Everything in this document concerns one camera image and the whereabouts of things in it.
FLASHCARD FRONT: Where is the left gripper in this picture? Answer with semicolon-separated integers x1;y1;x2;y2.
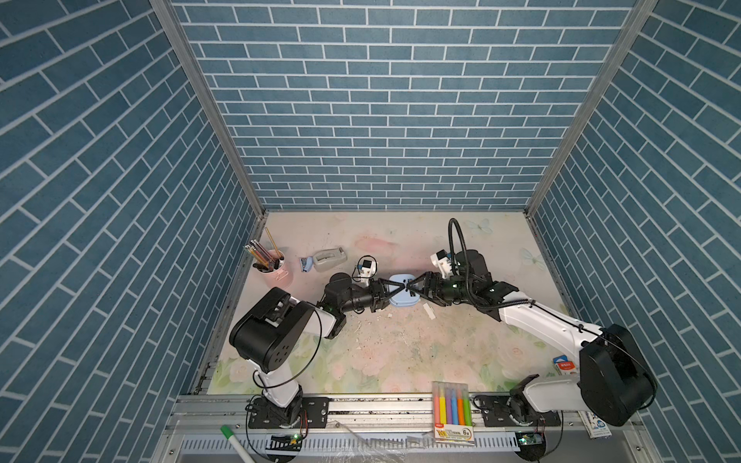
337;281;403;316

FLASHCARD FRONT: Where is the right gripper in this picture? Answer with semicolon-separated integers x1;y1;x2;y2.
406;272;474;307

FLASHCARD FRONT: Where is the light blue alarm clock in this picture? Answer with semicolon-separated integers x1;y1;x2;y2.
390;274;421;308

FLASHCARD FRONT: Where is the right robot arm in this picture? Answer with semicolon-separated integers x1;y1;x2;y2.
406;218;658;426

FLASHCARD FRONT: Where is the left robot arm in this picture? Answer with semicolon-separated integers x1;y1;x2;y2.
229;273;406;412

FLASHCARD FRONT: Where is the small blue white item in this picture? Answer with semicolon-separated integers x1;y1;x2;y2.
299;257;314;273

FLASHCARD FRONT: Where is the pink pencil cup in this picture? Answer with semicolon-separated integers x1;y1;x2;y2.
245;228;293;287

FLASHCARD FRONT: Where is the highlighter marker pack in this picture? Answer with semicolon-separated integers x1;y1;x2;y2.
432;381;475;446

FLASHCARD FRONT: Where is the green capped marker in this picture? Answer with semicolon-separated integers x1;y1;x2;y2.
220;426;255;463

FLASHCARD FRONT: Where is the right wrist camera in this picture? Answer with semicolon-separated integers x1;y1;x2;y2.
430;250;455;280

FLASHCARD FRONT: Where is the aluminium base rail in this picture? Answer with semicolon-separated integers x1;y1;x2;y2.
152;394;659;462

